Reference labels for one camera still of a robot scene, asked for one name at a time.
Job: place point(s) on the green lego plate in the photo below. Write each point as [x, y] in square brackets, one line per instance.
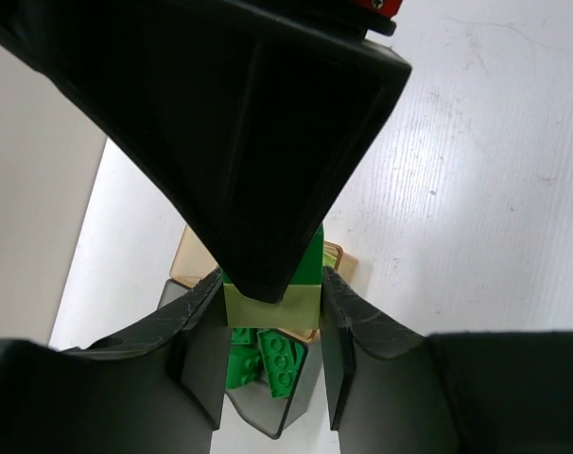
[282, 358]

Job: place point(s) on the green lego slope piece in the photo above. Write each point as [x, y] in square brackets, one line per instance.
[245, 360]

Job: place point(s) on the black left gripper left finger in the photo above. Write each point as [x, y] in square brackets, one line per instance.
[155, 386]

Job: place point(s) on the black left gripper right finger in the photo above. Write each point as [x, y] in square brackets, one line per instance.
[392, 390]

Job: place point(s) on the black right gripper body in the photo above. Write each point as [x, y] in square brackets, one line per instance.
[378, 15]

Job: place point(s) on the grey transparent container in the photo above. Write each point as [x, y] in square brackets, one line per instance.
[254, 404]

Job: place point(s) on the green and lime lego stack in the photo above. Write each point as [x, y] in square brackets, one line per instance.
[260, 255]

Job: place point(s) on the amber transparent container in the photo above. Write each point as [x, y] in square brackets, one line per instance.
[203, 249]

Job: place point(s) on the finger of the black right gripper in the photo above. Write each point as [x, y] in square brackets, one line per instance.
[234, 109]

